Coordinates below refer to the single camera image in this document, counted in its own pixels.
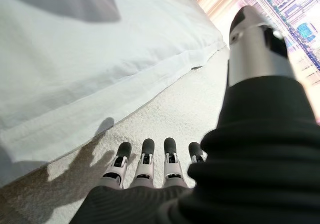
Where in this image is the large glass window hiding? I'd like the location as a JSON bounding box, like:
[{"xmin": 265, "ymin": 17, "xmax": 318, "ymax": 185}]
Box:
[{"xmin": 196, "ymin": 0, "xmax": 320, "ymax": 72}]

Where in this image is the cream textured bed runner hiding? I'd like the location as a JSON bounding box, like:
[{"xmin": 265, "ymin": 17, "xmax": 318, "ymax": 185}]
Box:
[{"xmin": 0, "ymin": 45, "xmax": 234, "ymax": 224}]

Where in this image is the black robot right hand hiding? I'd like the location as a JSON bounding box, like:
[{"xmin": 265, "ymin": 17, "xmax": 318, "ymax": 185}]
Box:
[{"xmin": 69, "ymin": 5, "xmax": 320, "ymax": 224}]

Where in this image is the white duvet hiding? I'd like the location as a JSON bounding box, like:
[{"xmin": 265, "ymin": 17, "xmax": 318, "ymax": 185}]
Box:
[{"xmin": 0, "ymin": 0, "xmax": 226, "ymax": 165}]

